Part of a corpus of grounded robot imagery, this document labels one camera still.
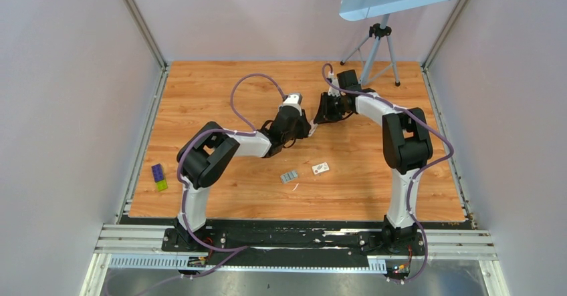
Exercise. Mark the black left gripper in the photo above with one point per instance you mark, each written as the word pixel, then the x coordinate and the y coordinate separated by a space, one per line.
pixel 299 123

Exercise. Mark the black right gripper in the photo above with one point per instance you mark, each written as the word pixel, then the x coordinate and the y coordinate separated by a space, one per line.
pixel 325 107

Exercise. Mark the grey staple strips tray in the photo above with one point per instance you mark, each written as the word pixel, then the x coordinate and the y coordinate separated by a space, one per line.
pixel 289 176

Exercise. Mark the white staple box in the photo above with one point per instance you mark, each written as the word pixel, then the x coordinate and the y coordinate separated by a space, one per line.
pixel 320 168

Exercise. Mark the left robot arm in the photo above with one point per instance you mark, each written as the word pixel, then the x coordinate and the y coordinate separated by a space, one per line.
pixel 203 160

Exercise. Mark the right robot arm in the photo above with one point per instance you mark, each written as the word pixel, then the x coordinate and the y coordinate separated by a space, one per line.
pixel 406 145

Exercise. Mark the silver tripod stand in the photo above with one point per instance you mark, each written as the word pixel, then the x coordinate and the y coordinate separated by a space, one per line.
pixel 379 32

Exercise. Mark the purple toy brick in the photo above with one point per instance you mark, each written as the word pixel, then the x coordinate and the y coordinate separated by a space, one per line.
pixel 157 173

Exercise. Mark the green toy brick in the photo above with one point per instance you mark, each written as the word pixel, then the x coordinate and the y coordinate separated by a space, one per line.
pixel 161 185

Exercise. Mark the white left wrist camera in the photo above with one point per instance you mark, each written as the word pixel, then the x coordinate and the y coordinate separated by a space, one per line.
pixel 293 100

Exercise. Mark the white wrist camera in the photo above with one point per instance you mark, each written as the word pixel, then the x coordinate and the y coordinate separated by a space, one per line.
pixel 293 100
pixel 333 88

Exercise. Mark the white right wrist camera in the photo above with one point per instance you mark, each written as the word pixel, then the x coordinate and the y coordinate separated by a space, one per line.
pixel 333 88

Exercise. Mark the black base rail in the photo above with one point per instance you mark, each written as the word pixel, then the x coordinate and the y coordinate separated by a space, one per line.
pixel 301 244

